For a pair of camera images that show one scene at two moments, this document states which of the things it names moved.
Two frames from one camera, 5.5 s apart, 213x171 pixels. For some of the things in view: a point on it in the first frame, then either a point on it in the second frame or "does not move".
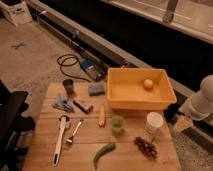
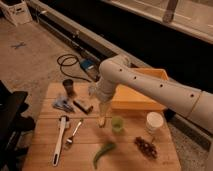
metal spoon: (69, 140) does not move
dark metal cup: (68, 83) does not move
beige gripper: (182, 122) -> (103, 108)
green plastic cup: (117, 122) does not move
